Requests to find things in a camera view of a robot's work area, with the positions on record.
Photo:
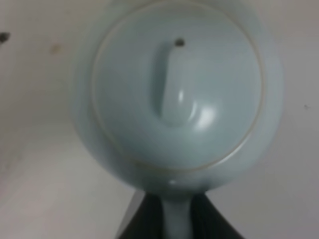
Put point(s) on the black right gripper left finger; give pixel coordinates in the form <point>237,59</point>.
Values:
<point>143,218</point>

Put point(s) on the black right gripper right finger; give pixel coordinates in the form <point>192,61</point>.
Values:
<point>208,222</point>

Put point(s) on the light blue porcelain teapot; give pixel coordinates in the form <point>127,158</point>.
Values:
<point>177,97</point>

